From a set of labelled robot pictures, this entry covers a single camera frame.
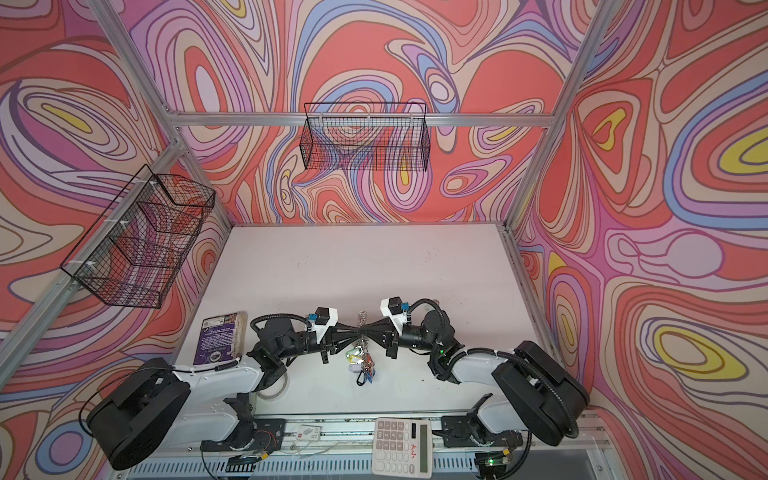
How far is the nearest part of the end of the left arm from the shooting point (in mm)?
686

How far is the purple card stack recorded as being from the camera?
0.86m

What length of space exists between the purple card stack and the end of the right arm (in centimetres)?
42

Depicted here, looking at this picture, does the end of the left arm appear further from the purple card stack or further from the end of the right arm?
the purple card stack

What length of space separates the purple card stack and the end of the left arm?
33cm

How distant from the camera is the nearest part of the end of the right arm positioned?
0.69 metres
